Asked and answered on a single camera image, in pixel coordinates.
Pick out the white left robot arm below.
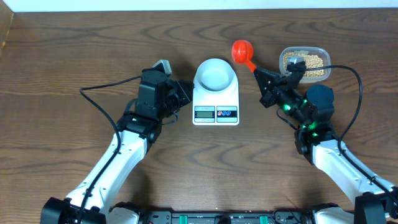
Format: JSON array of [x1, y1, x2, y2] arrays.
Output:
[[40, 70, 193, 223]]

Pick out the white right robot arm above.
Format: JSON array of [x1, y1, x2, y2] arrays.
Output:
[[253, 68, 397, 223]]

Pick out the white digital kitchen scale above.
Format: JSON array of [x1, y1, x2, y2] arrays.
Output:
[[192, 70, 240, 126]]

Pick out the grey bowl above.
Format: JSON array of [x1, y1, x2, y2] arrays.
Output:
[[194, 58, 237, 92]]

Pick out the soybeans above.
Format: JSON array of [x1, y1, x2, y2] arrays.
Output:
[[283, 52, 325, 77]]

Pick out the clear plastic container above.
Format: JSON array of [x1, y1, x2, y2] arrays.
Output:
[[279, 47, 331, 84]]

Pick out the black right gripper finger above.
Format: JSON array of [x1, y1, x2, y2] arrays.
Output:
[[256, 80, 274, 98], [254, 67, 287, 81]]

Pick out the red measuring scoop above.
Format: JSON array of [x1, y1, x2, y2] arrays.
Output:
[[231, 40, 257, 73]]

